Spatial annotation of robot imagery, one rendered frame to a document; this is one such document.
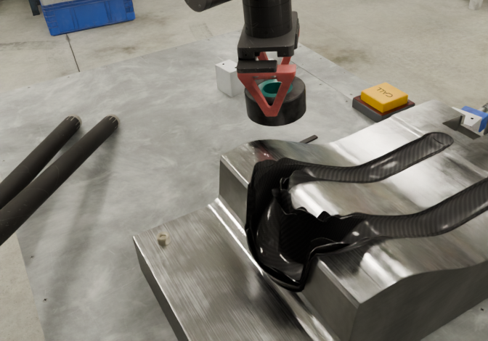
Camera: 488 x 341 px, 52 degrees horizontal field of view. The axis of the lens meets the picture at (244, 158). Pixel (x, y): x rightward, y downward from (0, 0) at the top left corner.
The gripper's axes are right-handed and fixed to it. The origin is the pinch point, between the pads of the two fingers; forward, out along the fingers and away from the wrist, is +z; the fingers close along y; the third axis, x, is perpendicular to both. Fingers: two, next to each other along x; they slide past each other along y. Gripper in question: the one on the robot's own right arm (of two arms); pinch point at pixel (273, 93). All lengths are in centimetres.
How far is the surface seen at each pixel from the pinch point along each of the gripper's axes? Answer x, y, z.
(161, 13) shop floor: -113, -287, 100
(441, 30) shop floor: 79, -255, 108
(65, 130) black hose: -37.5, -9.0, 11.8
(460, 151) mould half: 24.5, 1.2, 8.7
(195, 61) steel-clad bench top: -22, -43, 17
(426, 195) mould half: 18.9, 9.8, 8.9
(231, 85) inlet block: -11.5, -27.5, 14.4
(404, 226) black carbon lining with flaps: 15.4, 16.3, 7.5
